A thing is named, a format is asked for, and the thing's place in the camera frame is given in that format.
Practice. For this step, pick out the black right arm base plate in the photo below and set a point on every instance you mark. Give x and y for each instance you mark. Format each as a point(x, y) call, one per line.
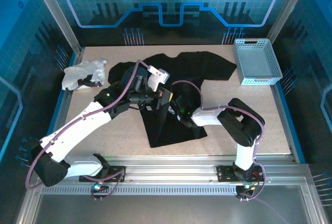
point(225, 173)

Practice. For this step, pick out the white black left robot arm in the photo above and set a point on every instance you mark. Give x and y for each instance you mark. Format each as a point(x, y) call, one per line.
point(77, 123)

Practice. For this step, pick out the black floral print t-shirt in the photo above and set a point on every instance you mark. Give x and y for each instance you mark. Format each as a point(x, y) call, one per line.
point(192, 66)

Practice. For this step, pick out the aluminium frame post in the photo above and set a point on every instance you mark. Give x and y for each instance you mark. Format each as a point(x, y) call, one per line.
point(63, 21)
point(286, 6)

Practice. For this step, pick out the aluminium mounting rail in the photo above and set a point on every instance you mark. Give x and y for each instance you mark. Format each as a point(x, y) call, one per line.
point(168, 167)

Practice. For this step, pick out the grey metal front panel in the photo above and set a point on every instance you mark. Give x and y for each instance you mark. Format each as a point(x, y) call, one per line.
point(168, 208)

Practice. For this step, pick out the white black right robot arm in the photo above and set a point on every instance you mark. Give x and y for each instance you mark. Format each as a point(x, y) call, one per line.
point(207, 116)

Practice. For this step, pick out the white crumpled t-shirt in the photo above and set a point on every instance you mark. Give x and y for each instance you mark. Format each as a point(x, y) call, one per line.
point(80, 72)

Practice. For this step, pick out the grey perforated plastic basket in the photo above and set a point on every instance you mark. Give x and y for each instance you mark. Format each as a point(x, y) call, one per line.
point(256, 63)

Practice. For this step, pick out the small LED circuit board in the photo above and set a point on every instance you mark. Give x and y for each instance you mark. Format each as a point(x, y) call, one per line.
point(246, 187)
point(98, 186)

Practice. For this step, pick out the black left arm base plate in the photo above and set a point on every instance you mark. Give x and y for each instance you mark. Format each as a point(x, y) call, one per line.
point(118, 174)

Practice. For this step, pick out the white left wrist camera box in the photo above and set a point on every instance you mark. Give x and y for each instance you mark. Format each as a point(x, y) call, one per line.
point(155, 81)

